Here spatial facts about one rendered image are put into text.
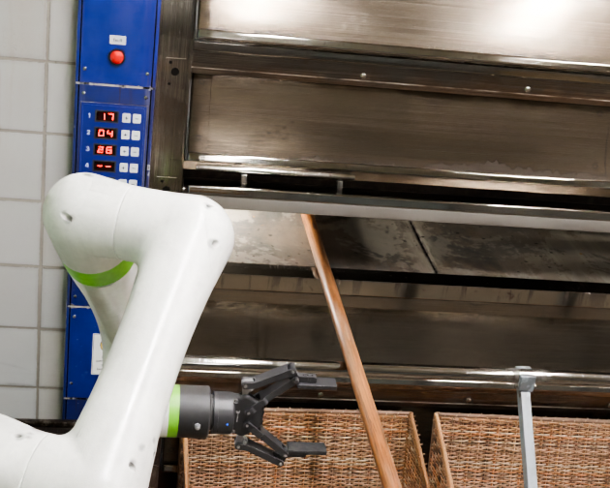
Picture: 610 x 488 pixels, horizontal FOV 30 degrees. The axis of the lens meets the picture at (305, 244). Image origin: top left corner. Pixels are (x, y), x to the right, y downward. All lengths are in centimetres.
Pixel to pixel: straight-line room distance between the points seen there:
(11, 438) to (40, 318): 113
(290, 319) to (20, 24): 89
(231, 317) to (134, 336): 110
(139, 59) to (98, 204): 73
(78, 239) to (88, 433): 32
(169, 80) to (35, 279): 54
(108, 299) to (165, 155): 66
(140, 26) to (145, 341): 94
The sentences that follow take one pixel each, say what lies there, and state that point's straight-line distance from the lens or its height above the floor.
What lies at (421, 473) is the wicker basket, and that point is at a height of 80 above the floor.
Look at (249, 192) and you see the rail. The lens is 233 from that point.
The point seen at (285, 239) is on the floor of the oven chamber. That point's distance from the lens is 276.
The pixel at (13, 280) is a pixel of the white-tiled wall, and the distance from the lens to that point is 258.
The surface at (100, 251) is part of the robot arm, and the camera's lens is 168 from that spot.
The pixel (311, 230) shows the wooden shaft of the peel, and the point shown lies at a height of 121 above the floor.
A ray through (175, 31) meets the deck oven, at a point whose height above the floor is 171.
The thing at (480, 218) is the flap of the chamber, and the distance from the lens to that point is 244.
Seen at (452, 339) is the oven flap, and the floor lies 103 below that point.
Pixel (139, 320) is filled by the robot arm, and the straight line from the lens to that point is 156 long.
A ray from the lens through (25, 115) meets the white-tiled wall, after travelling 243.
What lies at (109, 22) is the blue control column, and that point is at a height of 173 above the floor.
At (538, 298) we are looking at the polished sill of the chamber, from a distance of 274.
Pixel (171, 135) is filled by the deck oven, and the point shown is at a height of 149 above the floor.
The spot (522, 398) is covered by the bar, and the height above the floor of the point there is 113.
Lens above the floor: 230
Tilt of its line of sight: 24 degrees down
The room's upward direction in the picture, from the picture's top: 7 degrees clockwise
